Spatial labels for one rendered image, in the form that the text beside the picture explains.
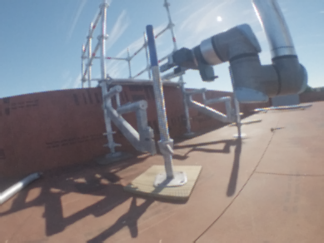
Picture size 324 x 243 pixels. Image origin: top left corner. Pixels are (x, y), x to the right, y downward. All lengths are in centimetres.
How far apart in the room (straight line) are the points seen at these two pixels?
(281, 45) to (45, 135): 155
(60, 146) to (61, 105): 37
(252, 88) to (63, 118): 136
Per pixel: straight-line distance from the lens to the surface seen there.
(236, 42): 39
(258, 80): 36
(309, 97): 1178
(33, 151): 144
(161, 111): 60
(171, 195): 56
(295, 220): 48
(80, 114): 140
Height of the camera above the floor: 32
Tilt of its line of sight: 2 degrees down
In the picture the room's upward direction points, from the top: 8 degrees counter-clockwise
